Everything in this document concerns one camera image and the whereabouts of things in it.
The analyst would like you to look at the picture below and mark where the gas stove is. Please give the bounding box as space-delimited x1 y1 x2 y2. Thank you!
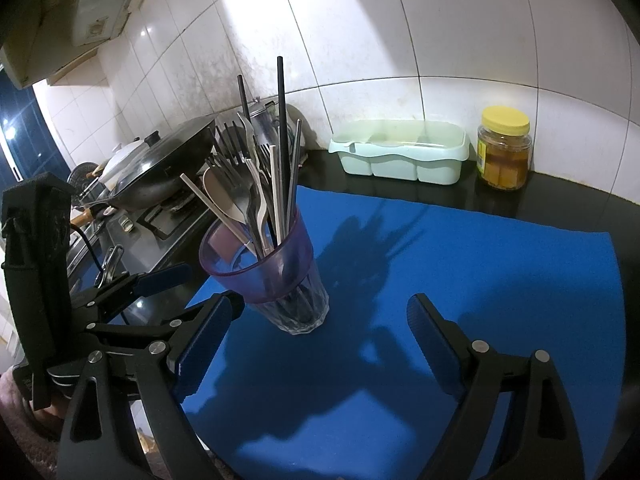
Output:
65 195 216 281

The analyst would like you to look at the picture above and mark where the yellow lid glass jar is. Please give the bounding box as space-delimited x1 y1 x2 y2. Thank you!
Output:
475 106 533 192

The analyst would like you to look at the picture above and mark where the slim handle steel fork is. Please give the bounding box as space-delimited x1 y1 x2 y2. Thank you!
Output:
205 154 236 181

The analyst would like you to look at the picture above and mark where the black wok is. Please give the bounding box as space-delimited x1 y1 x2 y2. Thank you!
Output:
95 115 218 210

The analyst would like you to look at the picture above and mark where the pale green divided tray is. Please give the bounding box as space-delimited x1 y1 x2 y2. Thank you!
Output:
327 119 471 184

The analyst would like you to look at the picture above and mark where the blue mat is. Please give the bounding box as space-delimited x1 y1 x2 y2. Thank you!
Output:
75 185 628 480

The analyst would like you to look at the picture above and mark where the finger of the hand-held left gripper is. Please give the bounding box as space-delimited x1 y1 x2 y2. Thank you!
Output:
75 262 194 313
84 294 226 345

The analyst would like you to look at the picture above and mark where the whitish silver chopstick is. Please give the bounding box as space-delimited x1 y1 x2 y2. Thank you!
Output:
269 145 282 248

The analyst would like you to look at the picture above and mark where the white pot lid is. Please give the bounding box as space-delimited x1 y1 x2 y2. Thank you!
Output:
97 137 151 183

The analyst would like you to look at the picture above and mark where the steel pitcher with lid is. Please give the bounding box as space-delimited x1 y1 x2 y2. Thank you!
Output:
247 100 281 148

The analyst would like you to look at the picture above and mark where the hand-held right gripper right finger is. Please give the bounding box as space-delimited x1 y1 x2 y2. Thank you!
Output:
406 293 587 480

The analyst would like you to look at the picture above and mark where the range hood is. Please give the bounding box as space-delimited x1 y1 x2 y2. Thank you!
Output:
0 0 153 88

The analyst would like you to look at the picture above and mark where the steel spoon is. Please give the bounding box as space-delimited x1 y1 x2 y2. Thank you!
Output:
202 166 251 241
235 112 271 256

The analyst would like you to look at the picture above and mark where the black printed chopstick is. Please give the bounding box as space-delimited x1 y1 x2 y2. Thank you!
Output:
276 56 289 241

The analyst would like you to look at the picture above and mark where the plain black chopstick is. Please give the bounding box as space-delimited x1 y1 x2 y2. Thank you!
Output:
237 75 252 128

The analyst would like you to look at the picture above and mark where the silver teal chopstick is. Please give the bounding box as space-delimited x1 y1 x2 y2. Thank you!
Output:
287 119 304 233

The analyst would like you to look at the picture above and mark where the purple rimmed glass cup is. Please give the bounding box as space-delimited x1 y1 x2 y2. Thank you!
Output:
198 205 331 335

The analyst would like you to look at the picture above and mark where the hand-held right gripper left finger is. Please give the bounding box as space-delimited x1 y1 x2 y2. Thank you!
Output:
56 292 246 480

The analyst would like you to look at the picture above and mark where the dark window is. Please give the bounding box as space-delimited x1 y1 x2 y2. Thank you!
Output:
0 85 71 186

